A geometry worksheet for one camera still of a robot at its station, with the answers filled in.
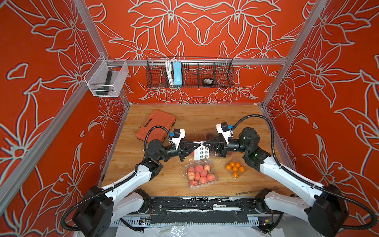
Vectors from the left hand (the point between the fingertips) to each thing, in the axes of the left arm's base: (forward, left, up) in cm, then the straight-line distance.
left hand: (198, 144), depth 65 cm
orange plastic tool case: (+33, +29, -23) cm, 50 cm away
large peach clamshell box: (-4, -3, -25) cm, 25 cm away
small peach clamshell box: (-2, +2, -5) cm, 6 cm away
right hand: (0, -3, +1) cm, 3 cm away
